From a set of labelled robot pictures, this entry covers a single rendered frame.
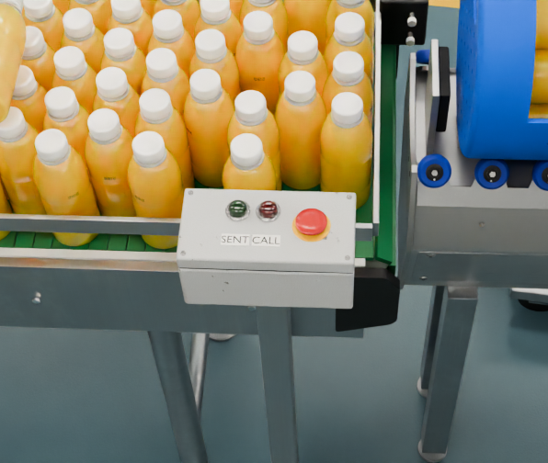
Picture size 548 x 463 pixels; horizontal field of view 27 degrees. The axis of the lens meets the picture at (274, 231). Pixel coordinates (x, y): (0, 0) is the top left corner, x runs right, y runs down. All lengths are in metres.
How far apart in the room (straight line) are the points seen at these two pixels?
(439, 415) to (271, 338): 0.75
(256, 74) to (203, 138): 0.12
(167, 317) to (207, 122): 0.31
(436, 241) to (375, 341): 0.91
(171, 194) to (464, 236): 0.42
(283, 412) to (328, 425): 0.71
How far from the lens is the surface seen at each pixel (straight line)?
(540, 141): 1.43
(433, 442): 2.30
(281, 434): 1.76
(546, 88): 1.45
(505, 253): 1.64
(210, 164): 1.55
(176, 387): 1.84
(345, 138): 1.45
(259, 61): 1.55
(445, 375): 2.04
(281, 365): 1.56
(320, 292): 1.33
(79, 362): 2.52
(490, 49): 1.36
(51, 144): 1.44
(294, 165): 1.54
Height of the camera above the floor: 2.18
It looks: 55 degrees down
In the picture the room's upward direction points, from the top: 4 degrees counter-clockwise
